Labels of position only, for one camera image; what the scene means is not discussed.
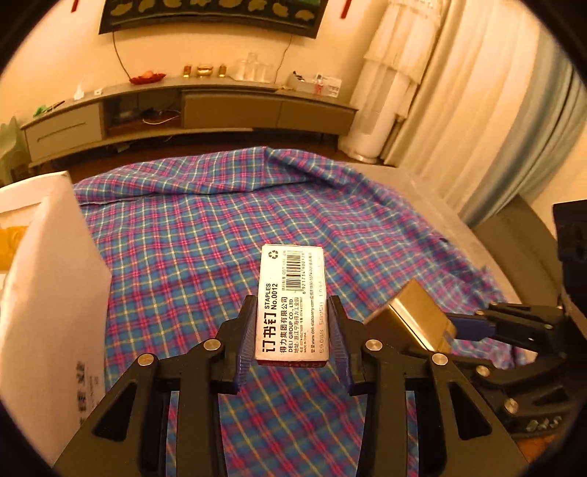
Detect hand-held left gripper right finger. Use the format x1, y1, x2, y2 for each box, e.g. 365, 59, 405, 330
328, 294, 528, 477

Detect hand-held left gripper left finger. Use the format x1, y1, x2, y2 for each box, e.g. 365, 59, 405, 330
54, 294, 258, 477

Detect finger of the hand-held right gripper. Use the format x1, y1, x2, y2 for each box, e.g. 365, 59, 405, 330
459, 353, 574, 434
447, 302, 567, 354

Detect white staples box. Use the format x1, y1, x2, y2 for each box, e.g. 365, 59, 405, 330
254, 244, 331, 368

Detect shiny metal box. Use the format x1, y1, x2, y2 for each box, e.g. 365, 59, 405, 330
364, 278, 457, 354

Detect white cardboard box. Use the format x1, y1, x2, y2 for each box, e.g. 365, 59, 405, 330
0, 171, 113, 465

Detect blue plaid cloth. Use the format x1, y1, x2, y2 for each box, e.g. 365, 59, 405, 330
73, 146, 521, 477

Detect pale window curtains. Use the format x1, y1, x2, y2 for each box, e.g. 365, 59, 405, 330
385, 0, 587, 225

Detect white tower air conditioner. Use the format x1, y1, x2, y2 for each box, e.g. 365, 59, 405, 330
338, 114, 401, 163

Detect grey television cabinet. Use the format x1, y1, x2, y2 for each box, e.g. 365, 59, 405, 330
21, 76, 359, 168

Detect white standing air conditioner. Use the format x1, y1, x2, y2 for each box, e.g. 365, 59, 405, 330
362, 0, 441, 124

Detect white desk organizer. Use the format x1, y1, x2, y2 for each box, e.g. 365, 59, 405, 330
287, 71, 342, 97

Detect cluster of clear glass cups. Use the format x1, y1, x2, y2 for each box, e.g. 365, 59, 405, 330
234, 52, 273, 83

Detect red fruit plate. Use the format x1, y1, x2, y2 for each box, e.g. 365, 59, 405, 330
128, 70, 167, 85

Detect green plastic child chair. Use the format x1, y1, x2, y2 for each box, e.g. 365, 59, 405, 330
0, 117, 28, 184

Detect television cable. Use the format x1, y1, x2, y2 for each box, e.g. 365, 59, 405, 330
112, 32, 134, 79

